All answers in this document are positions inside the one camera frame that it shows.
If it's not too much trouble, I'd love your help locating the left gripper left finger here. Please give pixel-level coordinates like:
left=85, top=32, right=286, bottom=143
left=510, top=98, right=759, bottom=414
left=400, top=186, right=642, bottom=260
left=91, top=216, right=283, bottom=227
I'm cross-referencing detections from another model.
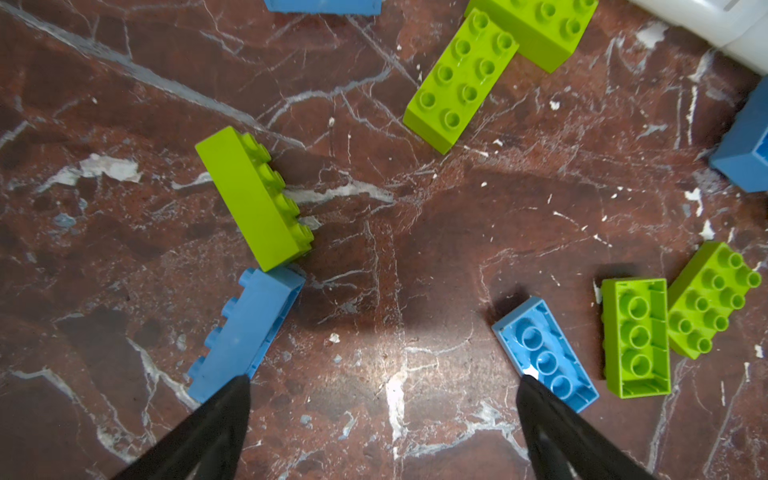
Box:
left=116, top=375, right=251, bottom=479

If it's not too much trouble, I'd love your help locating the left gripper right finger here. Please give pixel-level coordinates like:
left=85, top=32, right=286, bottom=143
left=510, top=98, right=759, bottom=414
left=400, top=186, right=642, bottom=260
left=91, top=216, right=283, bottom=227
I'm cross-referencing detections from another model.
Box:
left=516, top=375, right=652, bottom=479

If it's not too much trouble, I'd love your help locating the light blue lego centre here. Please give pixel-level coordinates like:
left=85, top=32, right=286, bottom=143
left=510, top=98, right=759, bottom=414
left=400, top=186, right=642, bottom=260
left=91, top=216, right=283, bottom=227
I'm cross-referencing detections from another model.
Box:
left=492, top=297, right=599, bottom=413

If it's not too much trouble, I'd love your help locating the blue lego lower left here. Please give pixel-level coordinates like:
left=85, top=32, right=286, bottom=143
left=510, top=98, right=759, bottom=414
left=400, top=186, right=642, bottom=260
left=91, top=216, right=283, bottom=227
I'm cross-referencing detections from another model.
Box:
left=188, top=267, right=305, bottom=403

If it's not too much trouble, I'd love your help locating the green lego centre upright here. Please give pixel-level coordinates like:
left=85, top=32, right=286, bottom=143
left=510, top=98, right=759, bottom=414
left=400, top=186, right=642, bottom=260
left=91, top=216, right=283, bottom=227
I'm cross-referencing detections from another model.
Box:
left=601, top=278, right=671, bottom=399

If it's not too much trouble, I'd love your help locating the green lego centre tilted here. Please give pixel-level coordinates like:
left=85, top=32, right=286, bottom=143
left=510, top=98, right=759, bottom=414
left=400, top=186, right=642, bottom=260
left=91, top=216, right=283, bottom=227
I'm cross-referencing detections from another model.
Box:
left=667, top=241, right=762, bottom=359

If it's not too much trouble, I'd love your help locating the green lego left side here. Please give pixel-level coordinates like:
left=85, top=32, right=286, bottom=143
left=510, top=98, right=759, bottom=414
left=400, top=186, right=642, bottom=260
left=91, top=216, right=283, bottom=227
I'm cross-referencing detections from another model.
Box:
left=195, top=127, right=314, bottom=272

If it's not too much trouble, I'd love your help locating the blue lego under bins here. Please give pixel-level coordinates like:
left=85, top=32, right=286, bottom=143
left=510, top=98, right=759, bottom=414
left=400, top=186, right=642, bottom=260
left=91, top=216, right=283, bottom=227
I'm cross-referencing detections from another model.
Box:
left=709, top=77, right=767, bottom=193

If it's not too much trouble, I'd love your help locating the green lego beside upper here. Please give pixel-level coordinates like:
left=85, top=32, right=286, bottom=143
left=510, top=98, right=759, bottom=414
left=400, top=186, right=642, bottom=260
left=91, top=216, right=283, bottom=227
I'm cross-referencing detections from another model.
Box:
left=404, top=8, right=519, bottom=154

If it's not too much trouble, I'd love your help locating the left white bin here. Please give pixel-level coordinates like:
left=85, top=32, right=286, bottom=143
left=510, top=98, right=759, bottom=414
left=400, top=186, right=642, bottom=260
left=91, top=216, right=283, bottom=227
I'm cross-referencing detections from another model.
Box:
left=632, top=0, right=767, bottom=76

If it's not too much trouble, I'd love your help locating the blue lego far left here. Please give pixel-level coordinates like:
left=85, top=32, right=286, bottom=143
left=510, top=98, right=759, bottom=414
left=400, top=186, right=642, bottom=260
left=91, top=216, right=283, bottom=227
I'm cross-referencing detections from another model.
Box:
left=265, top=0, right=382, bottom=16

